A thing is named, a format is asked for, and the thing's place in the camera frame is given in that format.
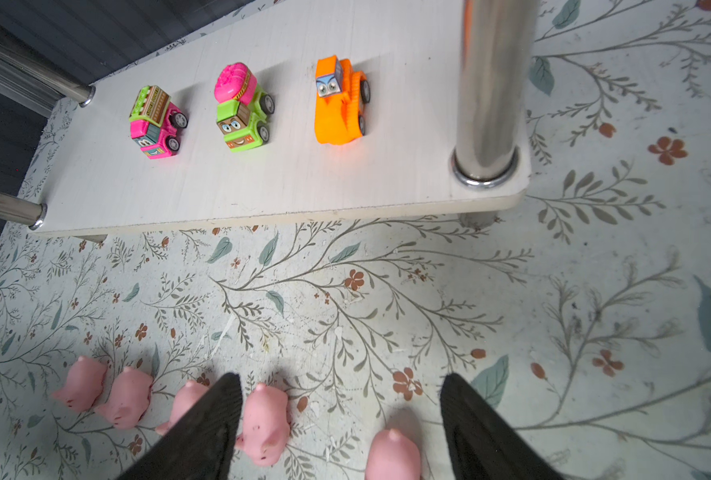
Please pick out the white two-tier shelf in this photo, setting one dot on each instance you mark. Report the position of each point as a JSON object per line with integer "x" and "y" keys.
{"x": 445, "y": 125}

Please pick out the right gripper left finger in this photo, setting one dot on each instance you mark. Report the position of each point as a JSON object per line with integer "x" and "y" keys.
{"x": 201, "y": 444}

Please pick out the pink pig toy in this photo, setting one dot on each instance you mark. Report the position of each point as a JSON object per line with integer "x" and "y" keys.
{"x": 265, "y": 427}
{"x": 83, "y": 385}
{"x": 128, "y": 400}
{"x": 393, "y": 456}
{"x": 189, "y": 395}

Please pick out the green pink mixer toy truck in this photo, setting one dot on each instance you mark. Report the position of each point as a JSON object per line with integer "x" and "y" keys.
{"x": 243, "y": 108}

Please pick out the orange toy bulldozer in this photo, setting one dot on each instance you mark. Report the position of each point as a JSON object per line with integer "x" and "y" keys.
{"x": 341, "y": 96}

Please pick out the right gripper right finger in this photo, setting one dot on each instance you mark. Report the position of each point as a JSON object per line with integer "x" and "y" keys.
{"x": 481, "y": 444}

